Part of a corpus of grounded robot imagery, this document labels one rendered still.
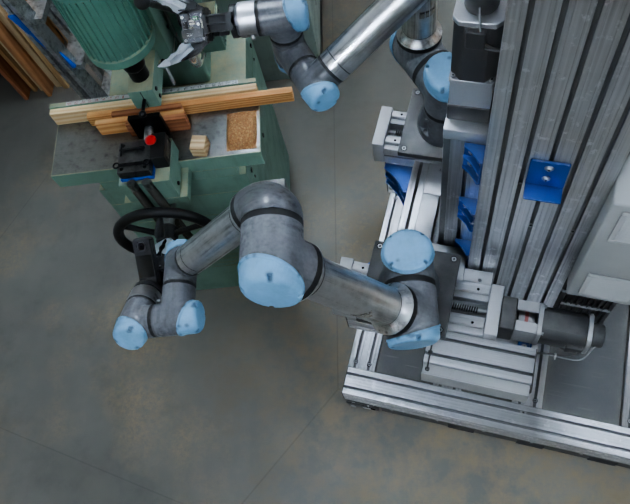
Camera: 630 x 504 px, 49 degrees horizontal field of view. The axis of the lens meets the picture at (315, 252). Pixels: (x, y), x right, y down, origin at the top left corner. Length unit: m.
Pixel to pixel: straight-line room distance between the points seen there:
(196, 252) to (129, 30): 0.55
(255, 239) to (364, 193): 1.64
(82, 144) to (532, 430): 1.58
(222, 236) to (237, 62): 0.94
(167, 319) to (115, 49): 0.64
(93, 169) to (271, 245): 0.93
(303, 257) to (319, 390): 1.35
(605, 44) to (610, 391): 1.44
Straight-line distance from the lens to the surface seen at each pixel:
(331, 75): 1.52
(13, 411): 2.91
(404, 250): 1.53
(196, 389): 2.63
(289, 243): 1.20
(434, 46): 1.84
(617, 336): 2.42
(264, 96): 1.94
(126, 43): 1.72
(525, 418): 2.27
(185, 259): 1.51
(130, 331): 1.54
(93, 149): 2.06
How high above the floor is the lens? 2.43
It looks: 64 degrees down
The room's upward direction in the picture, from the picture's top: 18 degrees counter-clockwise
